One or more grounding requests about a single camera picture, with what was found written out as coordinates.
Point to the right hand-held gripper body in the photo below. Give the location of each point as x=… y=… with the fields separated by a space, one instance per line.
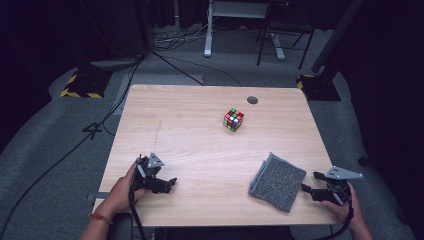
x=343 y=173

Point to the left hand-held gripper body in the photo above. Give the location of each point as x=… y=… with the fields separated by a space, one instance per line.
x=155 y=161

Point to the grey fluffy cloth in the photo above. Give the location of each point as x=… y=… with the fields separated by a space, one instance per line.
x=278 y=182

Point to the multicoloured puzzle cube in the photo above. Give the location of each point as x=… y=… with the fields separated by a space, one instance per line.
x=233 y=119

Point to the person's right hand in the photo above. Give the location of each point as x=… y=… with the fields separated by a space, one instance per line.
x=350 y=213

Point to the person's left hand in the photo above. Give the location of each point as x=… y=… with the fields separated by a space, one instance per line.
x=121 y=195

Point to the small black caster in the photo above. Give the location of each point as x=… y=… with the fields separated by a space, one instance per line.
x=364 y=161

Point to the black padded seat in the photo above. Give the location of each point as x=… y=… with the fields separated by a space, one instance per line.
x=121 y=228

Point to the grey tape strip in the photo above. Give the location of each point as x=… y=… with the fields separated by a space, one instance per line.
x=100 y=196

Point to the person's dark clothing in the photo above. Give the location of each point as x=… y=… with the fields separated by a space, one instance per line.
x=233 y=234

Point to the black yellow striped stand base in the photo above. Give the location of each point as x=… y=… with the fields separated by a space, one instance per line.
x=320 y=88
x=86 y=85

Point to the grey round table grommet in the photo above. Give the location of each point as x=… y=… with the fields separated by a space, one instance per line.
x=252 y=100

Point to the dark slanted metal pole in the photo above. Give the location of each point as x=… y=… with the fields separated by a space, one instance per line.
x=336 y=35

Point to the black chair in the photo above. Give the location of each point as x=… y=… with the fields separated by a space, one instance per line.
x=286 y=23

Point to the white desk frame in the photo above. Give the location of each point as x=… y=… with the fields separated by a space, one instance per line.
x=208 y=36

